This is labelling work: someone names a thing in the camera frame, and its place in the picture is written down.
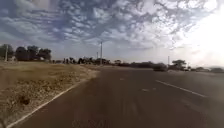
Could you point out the row of distant bushes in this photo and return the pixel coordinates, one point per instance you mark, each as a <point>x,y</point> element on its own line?
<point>140,64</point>

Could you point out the vehicle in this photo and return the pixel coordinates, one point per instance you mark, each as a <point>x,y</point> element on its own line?
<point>160,67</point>

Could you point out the tall grey pole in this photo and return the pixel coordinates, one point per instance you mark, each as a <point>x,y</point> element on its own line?
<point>101,53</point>

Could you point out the row of trees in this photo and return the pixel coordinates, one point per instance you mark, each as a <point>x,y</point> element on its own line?
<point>28,53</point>

